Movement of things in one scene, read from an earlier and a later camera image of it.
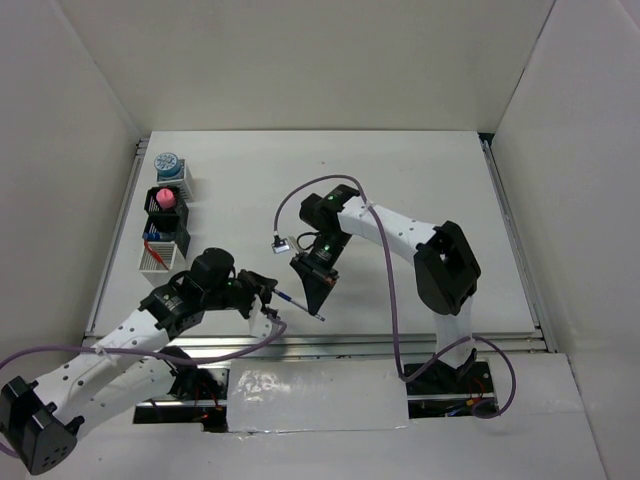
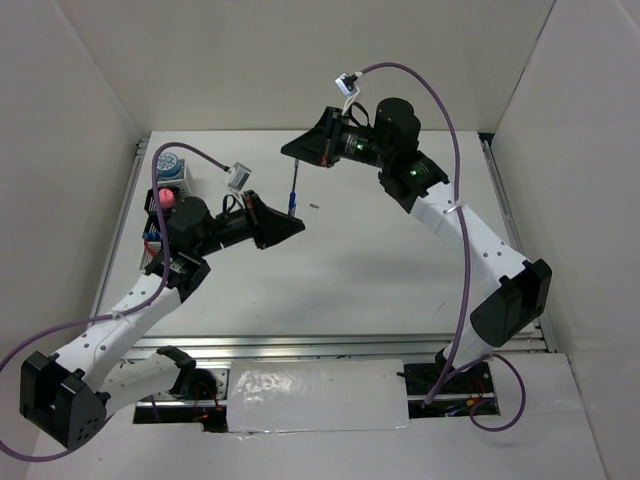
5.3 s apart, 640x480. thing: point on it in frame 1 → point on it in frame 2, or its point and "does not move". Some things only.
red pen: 155,255 does not move
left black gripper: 257,284 → 273,226
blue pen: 287,297 → 293,194
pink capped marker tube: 165,197 does not move
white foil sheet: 308,395 does not move
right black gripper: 317,279 → 319,145
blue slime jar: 167,164 does not move
